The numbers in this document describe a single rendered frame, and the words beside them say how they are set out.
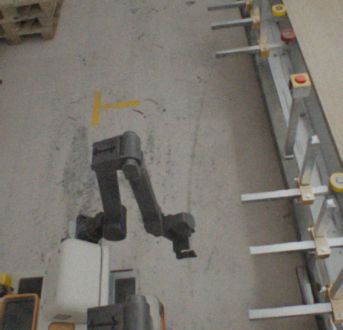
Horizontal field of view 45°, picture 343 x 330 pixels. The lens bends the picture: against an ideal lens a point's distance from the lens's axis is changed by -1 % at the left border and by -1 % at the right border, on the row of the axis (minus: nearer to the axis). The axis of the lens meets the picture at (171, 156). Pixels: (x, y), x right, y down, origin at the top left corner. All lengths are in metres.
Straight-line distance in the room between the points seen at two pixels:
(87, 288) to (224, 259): 1.54
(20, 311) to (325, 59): 1.88
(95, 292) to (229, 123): 2.23
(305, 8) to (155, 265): 1.81
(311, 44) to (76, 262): 1.78
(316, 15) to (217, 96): 1.12
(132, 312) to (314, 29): 2.05
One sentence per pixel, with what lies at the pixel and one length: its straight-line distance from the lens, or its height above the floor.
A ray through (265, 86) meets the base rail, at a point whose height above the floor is 0.70.
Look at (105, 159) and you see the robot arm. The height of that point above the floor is 1.62.
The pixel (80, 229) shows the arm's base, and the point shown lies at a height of 1.22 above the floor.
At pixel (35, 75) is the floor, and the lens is 4.08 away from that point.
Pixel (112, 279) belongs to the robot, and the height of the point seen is 1.05.
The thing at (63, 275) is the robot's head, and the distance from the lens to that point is 1.20.
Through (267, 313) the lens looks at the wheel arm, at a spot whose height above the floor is 0.86.
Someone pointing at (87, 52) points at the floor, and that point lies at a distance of 4.11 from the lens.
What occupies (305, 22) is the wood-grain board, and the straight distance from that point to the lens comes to 2.63.
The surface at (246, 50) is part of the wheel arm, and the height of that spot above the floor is 0.83.
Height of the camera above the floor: 2.43
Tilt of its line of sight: 53 degrees down
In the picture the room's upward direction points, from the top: 12 degrees counter-clockwise
